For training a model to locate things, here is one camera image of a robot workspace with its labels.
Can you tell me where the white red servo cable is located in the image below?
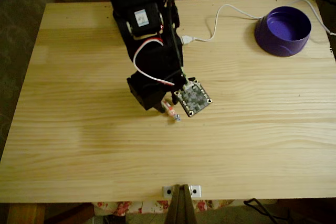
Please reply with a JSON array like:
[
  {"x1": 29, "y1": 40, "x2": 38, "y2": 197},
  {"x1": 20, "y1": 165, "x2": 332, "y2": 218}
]
[{"x1": 132, "y1": 38, "x2": 175, "y2": 87}]

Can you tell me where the floral patterned cloth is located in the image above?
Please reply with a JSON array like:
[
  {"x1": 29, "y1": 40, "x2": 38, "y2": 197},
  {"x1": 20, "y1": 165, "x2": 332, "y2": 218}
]
[{"x1": 93, "y1": 199, "x2": 234, "y2": 217}]

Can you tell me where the purple plastic bowl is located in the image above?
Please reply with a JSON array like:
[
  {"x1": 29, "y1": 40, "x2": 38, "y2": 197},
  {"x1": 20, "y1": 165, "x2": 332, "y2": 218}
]
[{"x1": 254, "y1": 6, "x2": 312, "y2": 58}]

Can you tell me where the white candy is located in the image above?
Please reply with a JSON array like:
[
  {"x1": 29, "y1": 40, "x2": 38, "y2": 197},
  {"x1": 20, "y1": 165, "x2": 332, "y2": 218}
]
[{"x1": 161, "y1": 100, "x2": 182, "y2": 123}]

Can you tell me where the white green camera cable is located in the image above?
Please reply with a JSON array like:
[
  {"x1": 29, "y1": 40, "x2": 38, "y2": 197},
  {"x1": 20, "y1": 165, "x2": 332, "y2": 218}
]
[{"x1": 180, "y1": 67, "x2": 197, "y2": 90}]

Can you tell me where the looped black cable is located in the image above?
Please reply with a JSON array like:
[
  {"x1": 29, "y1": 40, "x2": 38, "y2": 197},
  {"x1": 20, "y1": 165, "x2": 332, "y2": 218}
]
[{"x1": 243, "y1": 198, "x2": 292, "y2": 224}]

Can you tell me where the square camera circuit board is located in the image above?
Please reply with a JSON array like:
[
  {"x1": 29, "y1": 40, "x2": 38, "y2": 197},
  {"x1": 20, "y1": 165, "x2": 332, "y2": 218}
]
[{"x1": 174, "y1": 78, "x2": 214, "y2": 118}]

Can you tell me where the silver metal bracket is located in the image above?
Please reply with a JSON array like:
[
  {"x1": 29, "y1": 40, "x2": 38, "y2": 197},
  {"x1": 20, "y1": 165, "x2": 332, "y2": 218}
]
[{"x1": 162, "y1": 185, "x2": 202, "y2": 199}]

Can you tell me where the white USB cable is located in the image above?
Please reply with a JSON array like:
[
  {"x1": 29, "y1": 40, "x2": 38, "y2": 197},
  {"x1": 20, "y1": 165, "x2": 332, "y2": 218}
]
[{"x1": 181, "y1": 0, "x2": 336, "y2": 46}]

